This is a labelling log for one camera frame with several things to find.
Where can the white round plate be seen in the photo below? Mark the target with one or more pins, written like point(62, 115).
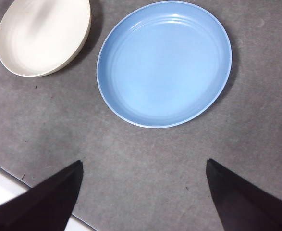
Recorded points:
point(42, 41)

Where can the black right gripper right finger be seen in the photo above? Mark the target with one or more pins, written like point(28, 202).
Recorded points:
point(246, 204)

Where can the blue round plate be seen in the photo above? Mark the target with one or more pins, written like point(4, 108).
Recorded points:
point(164, 65)

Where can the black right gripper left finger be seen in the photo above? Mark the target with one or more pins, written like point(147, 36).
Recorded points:
point(47, 204)

